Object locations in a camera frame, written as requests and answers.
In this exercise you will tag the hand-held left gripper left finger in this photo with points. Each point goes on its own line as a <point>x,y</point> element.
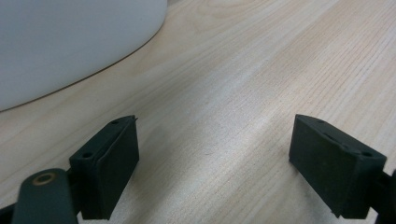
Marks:
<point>104,168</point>

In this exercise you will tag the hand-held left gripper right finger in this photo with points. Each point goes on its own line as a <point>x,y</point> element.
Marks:
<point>330,168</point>

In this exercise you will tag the white trash bin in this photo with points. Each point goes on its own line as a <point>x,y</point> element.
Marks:
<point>62,43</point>

